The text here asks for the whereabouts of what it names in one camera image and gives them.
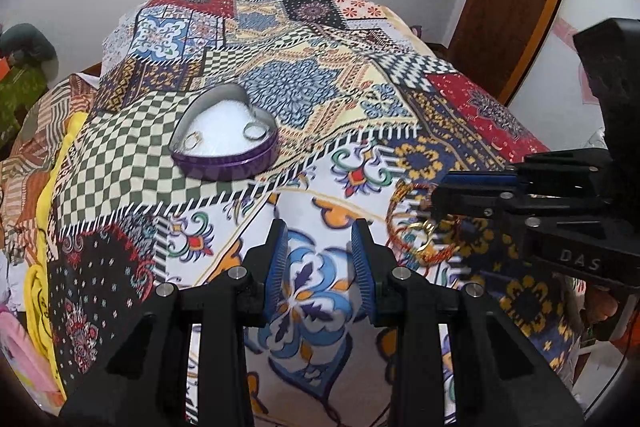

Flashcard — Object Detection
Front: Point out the red orange thread bracelet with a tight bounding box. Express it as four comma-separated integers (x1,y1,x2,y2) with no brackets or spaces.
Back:
384,180,469,268

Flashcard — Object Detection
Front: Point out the patchwork patterned bedspread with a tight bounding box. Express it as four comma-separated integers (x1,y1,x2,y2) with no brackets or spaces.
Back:
47,0,582,426

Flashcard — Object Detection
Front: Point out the purple heart-shaped tin box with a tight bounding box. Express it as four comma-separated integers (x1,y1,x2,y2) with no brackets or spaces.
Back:
168,83,280,182

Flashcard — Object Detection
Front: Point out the yellow cloth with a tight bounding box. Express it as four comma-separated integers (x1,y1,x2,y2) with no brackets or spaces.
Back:
24,112,88,400

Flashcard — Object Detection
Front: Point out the dark green pillow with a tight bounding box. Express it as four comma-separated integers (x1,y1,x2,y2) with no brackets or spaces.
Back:
1,23,58,84

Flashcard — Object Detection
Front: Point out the silver ring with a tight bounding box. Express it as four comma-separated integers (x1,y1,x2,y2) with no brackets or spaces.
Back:
242,120,271,142

